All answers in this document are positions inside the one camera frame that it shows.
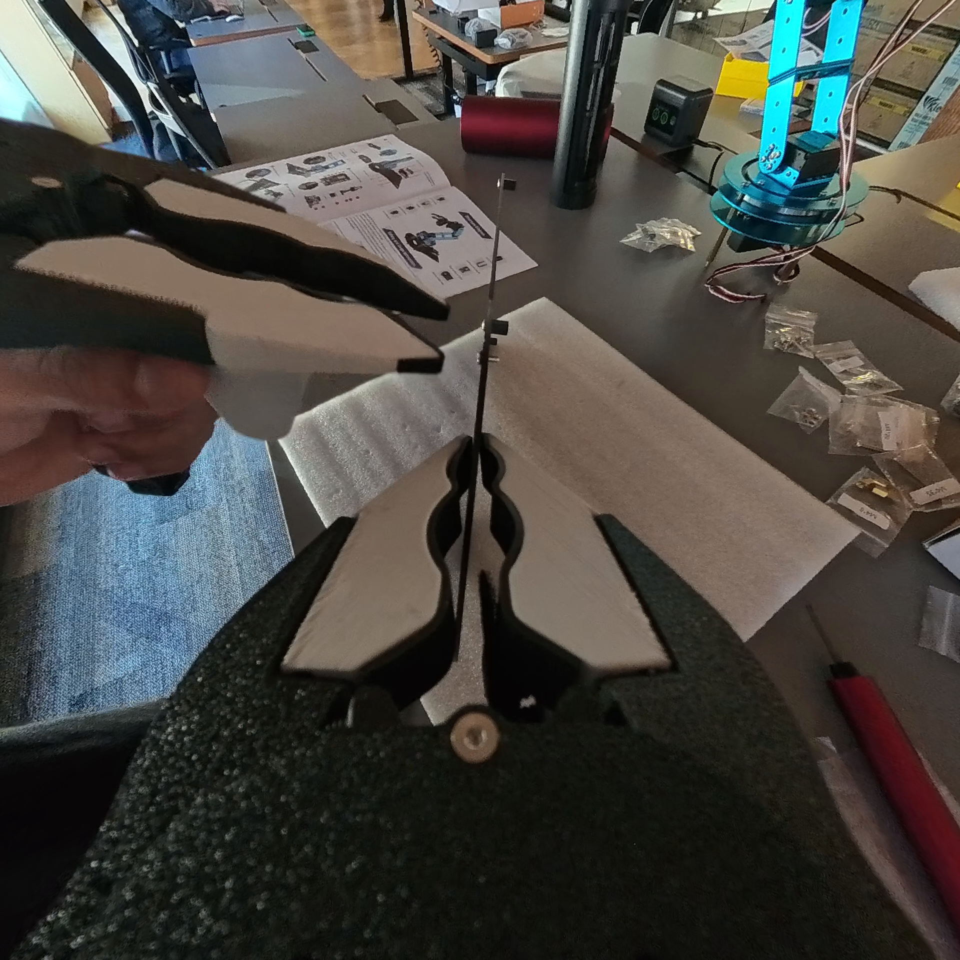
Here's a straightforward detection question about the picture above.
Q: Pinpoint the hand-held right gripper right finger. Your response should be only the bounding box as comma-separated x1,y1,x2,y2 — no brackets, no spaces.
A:
480,438,675,712

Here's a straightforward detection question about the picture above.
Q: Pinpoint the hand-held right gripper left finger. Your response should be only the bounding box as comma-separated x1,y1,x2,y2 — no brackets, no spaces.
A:
279,433,474,708

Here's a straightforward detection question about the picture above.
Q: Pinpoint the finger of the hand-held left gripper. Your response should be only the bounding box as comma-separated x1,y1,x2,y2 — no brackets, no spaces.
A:
126,177,453,324
0,237,445,441

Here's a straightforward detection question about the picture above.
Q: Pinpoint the light grey neighbouring desk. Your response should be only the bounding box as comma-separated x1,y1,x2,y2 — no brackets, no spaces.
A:
187,33,369,110
213,97,436,162

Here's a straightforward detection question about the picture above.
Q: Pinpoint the dark grey desk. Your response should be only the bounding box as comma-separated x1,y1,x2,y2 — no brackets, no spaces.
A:
213,120,960,826

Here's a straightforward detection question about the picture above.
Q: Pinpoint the person's left hand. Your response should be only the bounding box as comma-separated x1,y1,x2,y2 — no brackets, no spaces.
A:
0,348,220,509

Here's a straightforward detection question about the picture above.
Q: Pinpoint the white foam sheet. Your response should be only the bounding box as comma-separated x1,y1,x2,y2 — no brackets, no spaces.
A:
279,297,860,642

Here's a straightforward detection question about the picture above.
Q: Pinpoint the black office chair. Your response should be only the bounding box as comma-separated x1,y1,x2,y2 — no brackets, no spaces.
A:
41,0,230,170

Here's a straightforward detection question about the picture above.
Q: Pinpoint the open instruction booklet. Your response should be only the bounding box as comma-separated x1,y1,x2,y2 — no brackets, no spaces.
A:
213,135,540,297

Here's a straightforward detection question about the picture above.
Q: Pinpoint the dark red metal cylinder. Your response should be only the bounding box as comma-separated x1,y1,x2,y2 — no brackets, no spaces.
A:
459,93,615,159

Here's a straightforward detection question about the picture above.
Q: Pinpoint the small bag with silver nuts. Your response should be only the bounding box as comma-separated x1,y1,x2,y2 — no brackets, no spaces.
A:
768,367,840,434

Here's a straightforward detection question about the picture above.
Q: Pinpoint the wooden table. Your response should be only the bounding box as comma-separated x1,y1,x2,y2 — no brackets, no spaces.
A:
412,3,571,117

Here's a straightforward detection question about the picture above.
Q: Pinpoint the small bag with brass parts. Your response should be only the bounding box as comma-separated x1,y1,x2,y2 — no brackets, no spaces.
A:
825,468,912,558

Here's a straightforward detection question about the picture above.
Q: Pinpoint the small grey labelled bag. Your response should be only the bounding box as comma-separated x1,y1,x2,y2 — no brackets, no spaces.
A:
918,585,960,654

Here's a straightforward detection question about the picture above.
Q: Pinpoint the tall black cylinder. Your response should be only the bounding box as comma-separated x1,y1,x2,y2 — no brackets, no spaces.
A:
551,0,624,211

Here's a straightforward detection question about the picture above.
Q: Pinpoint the small bag with black parts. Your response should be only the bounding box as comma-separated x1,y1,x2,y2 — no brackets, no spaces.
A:
621,219,702,252

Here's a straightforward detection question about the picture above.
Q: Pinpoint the person's black clothing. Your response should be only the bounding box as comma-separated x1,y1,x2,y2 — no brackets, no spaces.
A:
0,701,174,960

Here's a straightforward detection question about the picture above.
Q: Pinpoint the small black box device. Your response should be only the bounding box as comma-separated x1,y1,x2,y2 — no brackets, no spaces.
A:
646,77,715,147

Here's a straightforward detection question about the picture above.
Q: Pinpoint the small white foam piece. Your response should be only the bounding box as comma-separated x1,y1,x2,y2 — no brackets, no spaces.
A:
909,267,960,331

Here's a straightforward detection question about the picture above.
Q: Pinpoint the yellow box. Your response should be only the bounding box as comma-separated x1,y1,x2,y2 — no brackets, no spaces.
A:
714,52,774,99

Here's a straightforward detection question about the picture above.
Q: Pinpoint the red white servo cable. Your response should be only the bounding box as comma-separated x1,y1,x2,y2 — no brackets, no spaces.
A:
705,251,819,305

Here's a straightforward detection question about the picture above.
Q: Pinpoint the red handled screwdriver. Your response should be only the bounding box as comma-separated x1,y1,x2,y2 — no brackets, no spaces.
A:
806,603,960,909

